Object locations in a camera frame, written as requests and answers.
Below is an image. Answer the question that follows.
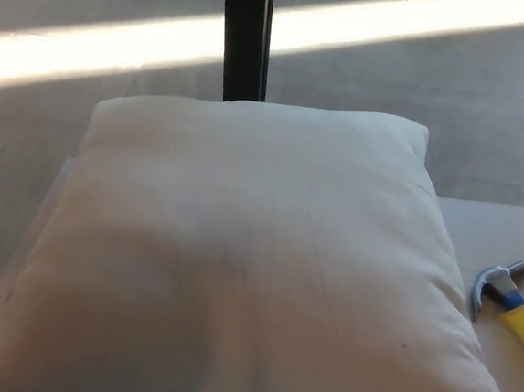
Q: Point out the claw hammer with yellow wrap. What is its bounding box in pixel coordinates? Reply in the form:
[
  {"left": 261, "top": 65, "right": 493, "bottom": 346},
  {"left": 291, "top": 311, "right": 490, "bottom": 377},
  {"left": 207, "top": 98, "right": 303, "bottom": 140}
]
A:
[{"left": 464, "top": 255, "right": 524, "bottom": 360}]

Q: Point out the white pillow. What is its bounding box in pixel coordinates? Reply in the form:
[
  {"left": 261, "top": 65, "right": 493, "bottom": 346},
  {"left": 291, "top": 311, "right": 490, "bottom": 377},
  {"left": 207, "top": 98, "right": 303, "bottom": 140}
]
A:
[{"left": 0, "top": 78, "right": 524, "bottom": 392}]

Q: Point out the black vertical post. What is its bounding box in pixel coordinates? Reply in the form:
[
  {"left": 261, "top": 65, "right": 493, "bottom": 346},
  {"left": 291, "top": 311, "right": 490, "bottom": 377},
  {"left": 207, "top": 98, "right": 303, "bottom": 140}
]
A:
[{"left": 214, "top": 0, "right": 275, "bottom": 104}]

